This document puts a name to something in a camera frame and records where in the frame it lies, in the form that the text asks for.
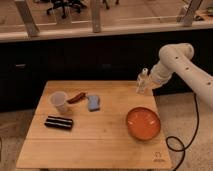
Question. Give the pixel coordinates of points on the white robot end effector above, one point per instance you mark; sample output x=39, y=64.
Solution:
x=150, y=84

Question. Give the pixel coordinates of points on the clear plastic bottle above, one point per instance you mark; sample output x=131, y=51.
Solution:
x=141, y=84

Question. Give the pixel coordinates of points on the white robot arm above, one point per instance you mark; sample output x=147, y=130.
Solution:
x=176, y=58

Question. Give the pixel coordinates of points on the orange bowl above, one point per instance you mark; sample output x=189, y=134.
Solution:
x=143, y=123

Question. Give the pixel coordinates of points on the blue sponge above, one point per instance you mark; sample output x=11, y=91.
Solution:
x=93, y=103

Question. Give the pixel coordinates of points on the wooden table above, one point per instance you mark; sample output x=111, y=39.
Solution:
x=98, y=140

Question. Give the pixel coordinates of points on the translucent plastic cup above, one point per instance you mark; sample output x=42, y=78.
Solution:
x=59, y=100

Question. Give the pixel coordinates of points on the black striped rectangular block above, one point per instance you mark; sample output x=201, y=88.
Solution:
x=59, y=122

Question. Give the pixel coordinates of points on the black office chair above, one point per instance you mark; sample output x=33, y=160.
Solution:
x=77, y=4

